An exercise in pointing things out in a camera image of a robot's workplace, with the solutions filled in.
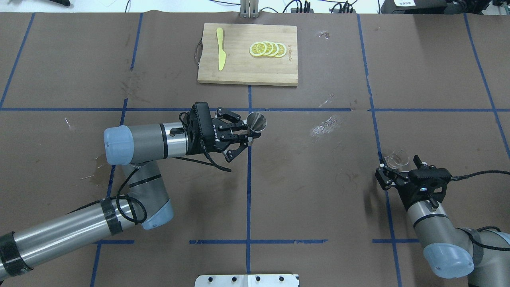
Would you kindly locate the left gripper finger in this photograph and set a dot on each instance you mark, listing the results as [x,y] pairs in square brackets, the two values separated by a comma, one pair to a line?
[231,145]
[228,122]

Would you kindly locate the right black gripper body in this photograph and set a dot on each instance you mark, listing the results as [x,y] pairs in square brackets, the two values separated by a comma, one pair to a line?
[405,193]

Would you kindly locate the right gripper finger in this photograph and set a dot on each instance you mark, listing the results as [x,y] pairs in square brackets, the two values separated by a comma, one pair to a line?
[420,165]
[386,176]

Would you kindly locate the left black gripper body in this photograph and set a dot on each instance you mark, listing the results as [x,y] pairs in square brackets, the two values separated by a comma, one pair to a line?
[212,134]

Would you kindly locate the clear glass shaker cup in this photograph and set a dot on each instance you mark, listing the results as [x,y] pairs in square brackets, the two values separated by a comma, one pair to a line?
[397,159]

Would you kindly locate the steel jigger measuring cup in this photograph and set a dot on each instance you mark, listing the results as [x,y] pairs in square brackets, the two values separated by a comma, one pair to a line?
[256,123]

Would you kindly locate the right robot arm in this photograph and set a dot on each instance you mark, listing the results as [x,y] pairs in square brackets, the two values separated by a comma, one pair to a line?
[481,255]

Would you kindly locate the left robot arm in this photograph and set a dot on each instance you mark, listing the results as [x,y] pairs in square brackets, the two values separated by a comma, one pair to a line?
[142,198]

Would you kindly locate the wooden cutting board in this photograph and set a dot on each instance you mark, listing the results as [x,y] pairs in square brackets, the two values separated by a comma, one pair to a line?
[240,66]

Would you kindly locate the yellow plastic knife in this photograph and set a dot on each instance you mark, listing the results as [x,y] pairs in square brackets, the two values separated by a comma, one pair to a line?
[221,52]

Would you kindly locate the front lemon slice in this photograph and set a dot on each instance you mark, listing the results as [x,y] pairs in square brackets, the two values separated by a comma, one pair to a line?
[258,49]

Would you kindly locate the back lemon slice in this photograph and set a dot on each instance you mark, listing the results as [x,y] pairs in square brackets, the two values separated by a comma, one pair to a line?
[281,50]

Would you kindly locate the aluminium frame post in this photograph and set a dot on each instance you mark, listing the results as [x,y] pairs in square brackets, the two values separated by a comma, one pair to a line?
[249,9]

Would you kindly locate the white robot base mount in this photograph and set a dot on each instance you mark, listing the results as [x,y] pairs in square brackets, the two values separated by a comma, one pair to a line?
[248,280]

